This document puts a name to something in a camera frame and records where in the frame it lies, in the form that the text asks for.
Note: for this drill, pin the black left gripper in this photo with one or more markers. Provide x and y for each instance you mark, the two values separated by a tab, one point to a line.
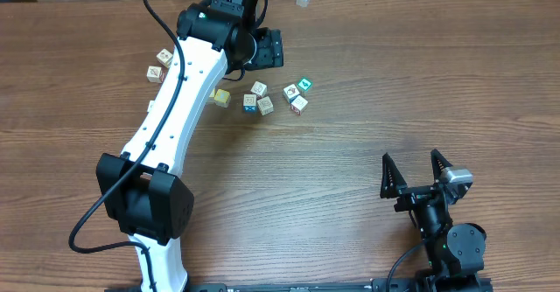
268	46

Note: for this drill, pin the yellow letter O block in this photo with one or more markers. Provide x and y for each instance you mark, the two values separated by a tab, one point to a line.
222	98

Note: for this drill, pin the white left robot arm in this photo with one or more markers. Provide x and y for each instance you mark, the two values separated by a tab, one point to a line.
142	188

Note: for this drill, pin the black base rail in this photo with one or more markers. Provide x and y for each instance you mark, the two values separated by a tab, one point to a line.
376	285

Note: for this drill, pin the blue edged letter block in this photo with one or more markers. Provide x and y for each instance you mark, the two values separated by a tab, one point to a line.
249	104

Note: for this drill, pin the blue edged picture block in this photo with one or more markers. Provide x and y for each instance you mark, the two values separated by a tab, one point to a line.
290	93

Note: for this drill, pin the green number 4 block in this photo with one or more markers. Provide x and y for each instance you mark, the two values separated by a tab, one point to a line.
304	85

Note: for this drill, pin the teal edged picture block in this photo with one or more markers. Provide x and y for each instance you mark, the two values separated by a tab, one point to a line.
150	106

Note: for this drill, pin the red edged picture block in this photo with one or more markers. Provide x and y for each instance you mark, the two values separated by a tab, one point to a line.
155	74

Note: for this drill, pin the yellow letter G block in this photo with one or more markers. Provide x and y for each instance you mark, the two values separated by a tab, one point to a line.
211	98

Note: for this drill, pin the plain wooden picture block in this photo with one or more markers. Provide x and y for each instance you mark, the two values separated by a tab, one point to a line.
265	105

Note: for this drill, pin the red edged wooden block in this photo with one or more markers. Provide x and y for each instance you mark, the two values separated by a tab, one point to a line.
299	105

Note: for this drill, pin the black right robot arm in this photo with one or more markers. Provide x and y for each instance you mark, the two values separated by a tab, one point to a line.
453	250

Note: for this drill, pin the yellow edged picture block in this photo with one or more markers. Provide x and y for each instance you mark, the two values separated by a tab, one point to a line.
165	57

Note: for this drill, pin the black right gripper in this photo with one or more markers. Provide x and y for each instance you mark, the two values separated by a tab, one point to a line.
395	186

